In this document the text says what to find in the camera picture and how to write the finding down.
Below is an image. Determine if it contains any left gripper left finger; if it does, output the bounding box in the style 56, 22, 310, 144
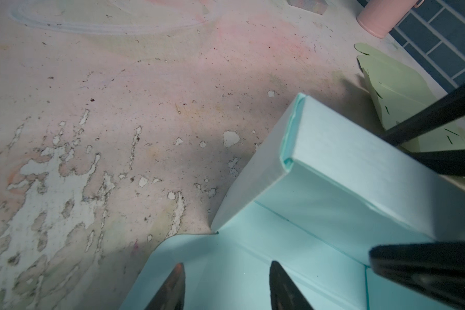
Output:
145, 263, 185, 310

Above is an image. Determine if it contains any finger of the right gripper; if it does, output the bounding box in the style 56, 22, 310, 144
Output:
369, 241, 465, 309
377, 73, 465, 178

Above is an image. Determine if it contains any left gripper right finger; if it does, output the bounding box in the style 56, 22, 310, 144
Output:
269, 261, 313, 310

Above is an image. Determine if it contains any light blue paper box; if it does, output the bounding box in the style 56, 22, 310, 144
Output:
121, 94, 465, 309

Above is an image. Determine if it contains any light green paper box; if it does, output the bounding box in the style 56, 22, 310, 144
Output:
355, 43, 465, 178

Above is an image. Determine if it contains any pink pencil cup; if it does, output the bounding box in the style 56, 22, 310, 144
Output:
356, 0, 424, 39

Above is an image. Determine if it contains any coloured marker pack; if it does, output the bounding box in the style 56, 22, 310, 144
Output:
287, 0, 328, 16

